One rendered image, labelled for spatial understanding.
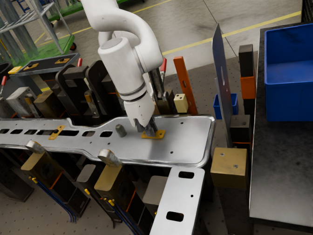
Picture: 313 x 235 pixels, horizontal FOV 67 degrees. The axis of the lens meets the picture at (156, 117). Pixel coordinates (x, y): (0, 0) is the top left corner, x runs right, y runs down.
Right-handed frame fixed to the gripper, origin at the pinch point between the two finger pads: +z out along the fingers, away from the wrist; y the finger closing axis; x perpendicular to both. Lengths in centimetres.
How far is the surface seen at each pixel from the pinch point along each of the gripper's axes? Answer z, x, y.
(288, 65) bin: 0, 42, -31
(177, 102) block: -2.5, 7.4, -10.7
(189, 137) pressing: 3.0, 13.0, 0.7
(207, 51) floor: 103, -41, -247
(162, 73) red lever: -8.4, 0.4, -20.6
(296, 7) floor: 103, 71, -346
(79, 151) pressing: 3.2, -28.0, 8.8
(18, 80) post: -8, -94, -30
